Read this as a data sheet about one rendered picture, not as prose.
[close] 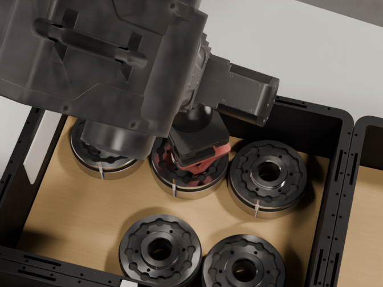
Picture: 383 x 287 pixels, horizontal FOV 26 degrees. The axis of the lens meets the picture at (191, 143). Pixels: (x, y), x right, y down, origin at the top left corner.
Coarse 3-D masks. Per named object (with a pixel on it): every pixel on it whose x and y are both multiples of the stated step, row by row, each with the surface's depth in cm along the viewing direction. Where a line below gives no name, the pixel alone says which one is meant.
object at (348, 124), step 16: (32, 112) 105; (304, 112) 105; (320, 112) 105; (336, 112) 105; (32, 128) 103; (352, 128) 103; (16, 144) 102; (16, 160) 101; (336, 160) 101; (336, 176) 102; (0, 192) 99; (336, 192) 99; (0, 208) 98; (336, 208) 98; (320, 240) 96; (0, 256) 95; (16, 256) 95; (32, 256) 95; (320, 256) 96; (64, 272) 94; (80, 272) 94; (96, 272) 94; (320, 272) 94
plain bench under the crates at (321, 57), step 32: (224, 0) 143; (256, 0) 143; (288, 0) 143; (224, 32) 140; (256, 32) 140; (288, 32) 140; (320, 32) 140; (352, 32) 140; (256, 64) 137; (288, 64) 137; (320, 64) 137; (352, 64) 137; (0, 96) 133; (288, 96) 133; (320, 96) 133; (352, 96) 133; (0, 128) 130; (0, 160) 127
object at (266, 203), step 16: (256, 144) 110; (272, 144) 110; (240, 160) 109; (288, 160) 109; (240, 176) 108; (288, 176) 108; (304, 176) 108; (240, 192) 107; (256, 192) 107; (272, 192) 107; (288, 192) 107; (272, 208) 106
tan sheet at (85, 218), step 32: (64, 128) 115; (64, 160) 113; (320, 160) 113; (64, 192) 110; (96, 192) 110; (128, 192) 110; (160, 192) 110; (224, 192) 110; (320, 192) 110; (32, 224) 108; (64, 224) 108; (96, 224) 108; (128, 224) 108; (192, 224) 108; (224, 224) 108; (256, 224) 108; (288, 224) 108; (64, 256) 106; (96, 256) 106; (160, 256) 106; (288, 256) 106
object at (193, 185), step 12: (156, 144) 110; (168, 144) 110; (156, 156) 109; (168, 156) 109; (156, 168) 108; (168, 168) 108; (216, 168) 109; (168, 180) 107; (180, 180) 107; (192, 180) 108; (204, 180) 108; (216, 180) 108
